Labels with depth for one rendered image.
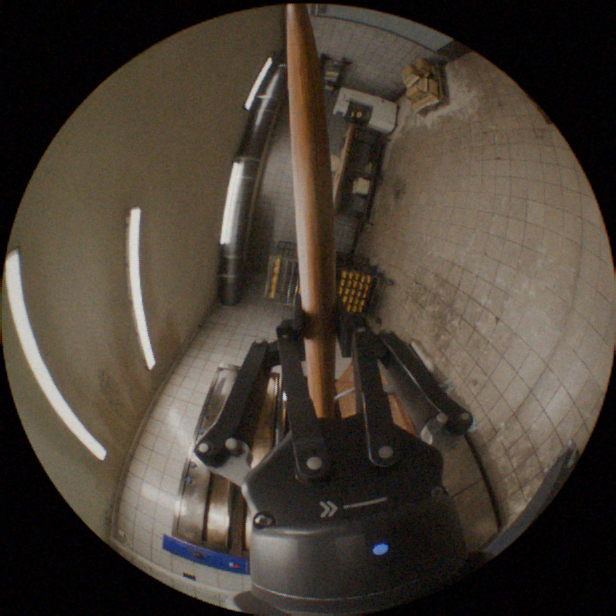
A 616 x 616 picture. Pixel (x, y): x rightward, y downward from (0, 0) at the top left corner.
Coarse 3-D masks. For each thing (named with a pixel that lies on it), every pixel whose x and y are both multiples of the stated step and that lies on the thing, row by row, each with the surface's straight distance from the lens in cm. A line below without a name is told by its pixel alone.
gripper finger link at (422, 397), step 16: (384, 336) 15; (400, 352) 14; (384, 368) 16; (400, 368) 13; (416, 368) 13; (400, 384) 14; (416, 384) 12; (432, 384) 12; (416, 400) 12; (432, 400) 11; (448, 400) 12; (416, 416) 13; (432, 416) 12; (448, 416) 11; (464, 416) 11; (464, 432) 11
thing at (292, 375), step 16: (288, 336) 15; (288, 352) 14; (288, 368) 12; (288, 384) 11; (304, 384) 11; (288, 400) 11; (304, 400) 10; (288, 416) 9; (304, 416) 9; (304, 432) 9; (320, 432) 9; (304, 448) 8; (320, 448) 8; (304, 464) 8; (320, 464) 8; (320, 480) 8
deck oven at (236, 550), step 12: (276, 372) 230; (336, 408) 212; (276, 420) 190; (288, 420) 289; (180, 480) 170; (240, 492) 162; (240, 504) 160; (240, 516) 159; (240, 528) 159; (192, 540) 165; (240, 540) 159; (228, 552) 161; (240, 552) 160
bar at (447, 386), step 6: (438, 384) 197; (444, 384) 203; (450, 384) 204; (348, 390) 154; (354, 390) 152; (384, 390) 161; (390, 390) 164; (444, 390) 209; (450, 390) 204; (336, 396) 156; (342, 396) 155; (474, 420) 186; (474, 426) 186; (468, 432) 189; (420, 438) 144
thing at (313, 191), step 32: (288, 32) 31; (288, 64) 24; (320, 96) 20; (320, 128) 18; (320, 160) 16; (320, 192) 16; (320, 224) 16; (320, 256) 16; (320, 288) 17; (320, 320) 18; (320, 352) 20; (320, 384) 22; (320, 416) 27
